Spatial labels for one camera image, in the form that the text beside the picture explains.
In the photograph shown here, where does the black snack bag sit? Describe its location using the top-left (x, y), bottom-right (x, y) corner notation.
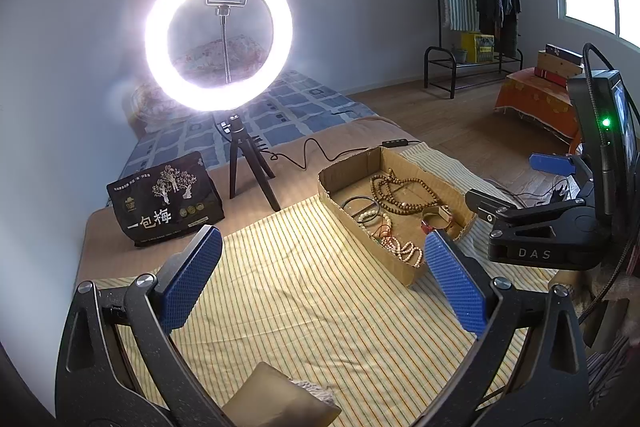
top-left (106, 152), bottom-right (225, 249)

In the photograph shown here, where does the black power cable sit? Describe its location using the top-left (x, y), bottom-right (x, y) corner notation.
top-left (247, 137), bottom-right (423, 170)

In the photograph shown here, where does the cream bead bracelet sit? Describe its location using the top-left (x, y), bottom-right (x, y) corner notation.
top-left (382, 237), bottom-right (425, 266)

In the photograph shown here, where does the orange covered table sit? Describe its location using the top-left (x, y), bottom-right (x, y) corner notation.
top-left (494, 68), bottom-right (583, 142)

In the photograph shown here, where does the striped yellow cloth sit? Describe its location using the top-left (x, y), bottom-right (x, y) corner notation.
top-left (115, 142), bottom-right (558, 427)

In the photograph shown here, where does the dark striped cloth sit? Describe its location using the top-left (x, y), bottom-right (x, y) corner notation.
top-left (582, 332), bottom-right (640, 427)

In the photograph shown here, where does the wooden bead necklace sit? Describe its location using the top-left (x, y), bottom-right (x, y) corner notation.
top-left (369, 174), bottom-right (441, 215)

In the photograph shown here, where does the white ring light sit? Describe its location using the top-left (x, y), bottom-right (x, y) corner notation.
top-left (144, 0), bottom-right (297, 112)

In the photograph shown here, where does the olive cushion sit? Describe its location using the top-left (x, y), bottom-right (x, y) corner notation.
top-left (220, 362), bottom-right (337, 427)

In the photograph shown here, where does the red box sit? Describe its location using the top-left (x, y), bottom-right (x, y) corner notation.
top-left (534, 67), bottom-right (572, 88)

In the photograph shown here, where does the black clothes rack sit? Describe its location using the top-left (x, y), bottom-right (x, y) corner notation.
top-left (424, 0), bottom-right (525, 100)

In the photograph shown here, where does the red strap watch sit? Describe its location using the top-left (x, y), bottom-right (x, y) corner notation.
top-left (421, 206), bottom-right (454, 236)

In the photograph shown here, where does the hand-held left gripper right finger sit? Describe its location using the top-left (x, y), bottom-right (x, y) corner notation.
top-left (415, 229), bottom-right (591, 427)

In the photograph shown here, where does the black tripod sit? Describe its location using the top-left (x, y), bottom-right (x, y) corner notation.
top-left (212, 109), bottom-right (282, 212)

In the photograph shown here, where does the floral pillow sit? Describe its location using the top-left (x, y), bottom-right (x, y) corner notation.
top-left (127, 36), bottom-right (266, 128)

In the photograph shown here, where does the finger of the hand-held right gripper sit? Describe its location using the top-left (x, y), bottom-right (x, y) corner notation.
top-left (530, 152), bottom-right (594, 204)
top-left (465, 190), bottom-right (522, 234)

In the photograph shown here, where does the tan blanket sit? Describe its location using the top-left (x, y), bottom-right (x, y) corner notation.
top-left (75, 116), bottom-right (431, 288)

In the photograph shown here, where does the phone holder clamp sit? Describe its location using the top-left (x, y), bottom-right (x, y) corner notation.
top-left (206, 0), bottom-right (249, 84)

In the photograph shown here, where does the yellow box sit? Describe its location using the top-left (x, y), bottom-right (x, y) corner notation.
top-left (460, 32), bottom-right (496, 64)

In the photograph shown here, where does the cardboard box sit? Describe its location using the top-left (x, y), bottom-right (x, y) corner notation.
top-left (318, 146), bottom-right (478, 289)

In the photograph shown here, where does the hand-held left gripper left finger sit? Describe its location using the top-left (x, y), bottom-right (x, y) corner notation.
top-left (55, 225), bottom-right (236, 427)

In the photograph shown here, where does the blue patterned bedsheet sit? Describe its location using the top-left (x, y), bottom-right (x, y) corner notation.
top-left (122, 69), bottom-right (373, 188)

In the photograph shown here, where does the dark blue box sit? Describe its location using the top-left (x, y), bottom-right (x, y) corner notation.
top-left (545, 44), bottom-right (585, 64)

